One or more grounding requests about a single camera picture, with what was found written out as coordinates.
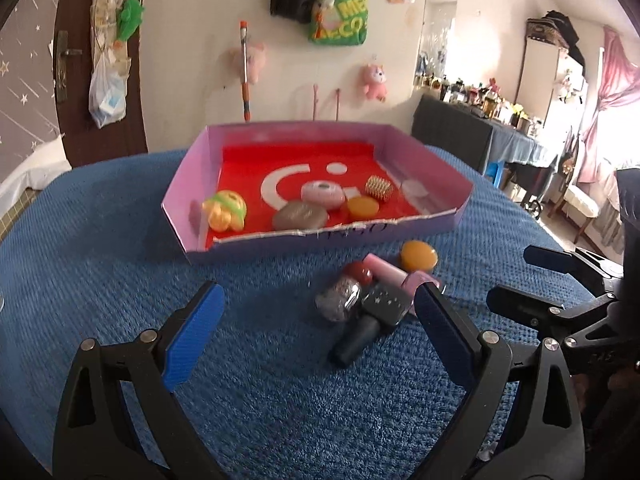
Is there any white wardrobe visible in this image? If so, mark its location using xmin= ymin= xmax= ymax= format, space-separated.
xmin=515 ymin=35 xmax=588 ymax=161

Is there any metal door handle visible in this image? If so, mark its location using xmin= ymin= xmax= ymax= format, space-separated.
xmin=54 ymin=30 xmax=83 ymax=104

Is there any green tote bag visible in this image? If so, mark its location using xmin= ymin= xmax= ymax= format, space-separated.
xmin=307 ymin=0 xmax=370 ymax=47

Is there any patterned storage case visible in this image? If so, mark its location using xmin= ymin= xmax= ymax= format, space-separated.
xmin=525 ymin=17 xmax=563 ymax=43

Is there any grey stick with orange tip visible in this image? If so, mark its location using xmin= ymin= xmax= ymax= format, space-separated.
xmin=239 ymin=20 xmax=252 ymax=122

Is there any dark brown door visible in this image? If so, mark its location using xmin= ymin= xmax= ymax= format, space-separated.
xmin=52 ymin=0 xmax=151 ymax=168

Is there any white cushioned chair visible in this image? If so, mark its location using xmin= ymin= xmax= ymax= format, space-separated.
xmin=547 ymin=185 xmax=601 ymax=246

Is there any pink curtain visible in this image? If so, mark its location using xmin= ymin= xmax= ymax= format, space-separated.
xmin=575 ymin=25 xmax=640 ymax=186

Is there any dresser with dark cloth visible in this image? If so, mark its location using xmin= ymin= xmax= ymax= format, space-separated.
xmin=412 ymin=94 xmax=558 ymax=201

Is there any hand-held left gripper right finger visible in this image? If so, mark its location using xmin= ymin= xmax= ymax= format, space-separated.
xmin=414 ymin=281 xmax=586 ymax=480

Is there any glitter bottle with red cap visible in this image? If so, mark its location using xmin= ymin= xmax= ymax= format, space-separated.
xmin=315 ymin=261 xmax=375 ymax=323

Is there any wall mirror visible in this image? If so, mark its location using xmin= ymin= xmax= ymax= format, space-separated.
xmin=417 ymin=0 xmax=458 ymax=86

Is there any black toy microphone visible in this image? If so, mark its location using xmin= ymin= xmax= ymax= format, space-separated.
xmin=327 ymin=282 xmax=413 ymax=368

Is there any gold bead ring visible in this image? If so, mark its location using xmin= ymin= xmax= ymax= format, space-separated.
xmin=365 ymin=175 xmax=396 ymax=202

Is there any white cloth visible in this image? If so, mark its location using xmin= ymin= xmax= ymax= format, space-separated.
xmin=0 ymin=135 xmax=71 ymax=191

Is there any clear hanging organizer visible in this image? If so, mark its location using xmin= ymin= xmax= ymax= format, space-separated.
xmin=90 ymin=0 xmax=133 ymax=76

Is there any row of cosmetic bottles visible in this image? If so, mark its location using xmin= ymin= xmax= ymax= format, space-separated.
xmin=417 ymin=72 xmax=546 ymax=133

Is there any white plastic bag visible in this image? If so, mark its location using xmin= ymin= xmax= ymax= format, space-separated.
xmin=88 ymin=57 xmax=132 ymax=129

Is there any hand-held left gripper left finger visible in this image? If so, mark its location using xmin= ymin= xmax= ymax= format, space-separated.
xmin=52 ymin=281 xmax=226 ymax=480

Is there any brown oval case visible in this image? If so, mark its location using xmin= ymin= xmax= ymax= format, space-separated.
xmin=272 ymin=200 xmax=329 ymax=231

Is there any purple cardboard box red lining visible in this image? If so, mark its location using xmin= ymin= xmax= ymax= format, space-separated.
xmin=161 ymin=120 xmax=475 ymax=267

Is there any green yellow toy figure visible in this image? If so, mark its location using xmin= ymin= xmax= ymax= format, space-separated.
xmin=202 ymin=190 xmax=248 ymax=233

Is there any orange oval soap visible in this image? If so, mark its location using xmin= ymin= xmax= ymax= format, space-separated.
xmin=400 ymin=240 xmax=439 ymax=272
xmin=346 ymin=196 xmax=381 ymax=220

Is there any black bag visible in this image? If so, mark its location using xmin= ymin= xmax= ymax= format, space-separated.
xmin=542 ymin=10 xmax=586 ymax=66

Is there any pink square bottle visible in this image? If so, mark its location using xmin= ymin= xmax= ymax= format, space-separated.
xmin=362 ymin=253 xmax=447 ymax=318

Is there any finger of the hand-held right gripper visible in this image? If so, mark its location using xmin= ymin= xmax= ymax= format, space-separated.
xmin=524 ymin=245 xmax=626 ymax=286
xmin=486 ymin=285 xmax=618 ymax=333

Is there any small pink plush toy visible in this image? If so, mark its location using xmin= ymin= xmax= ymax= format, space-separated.
xmin=361 ymin=62 xmax=389 ymax=103

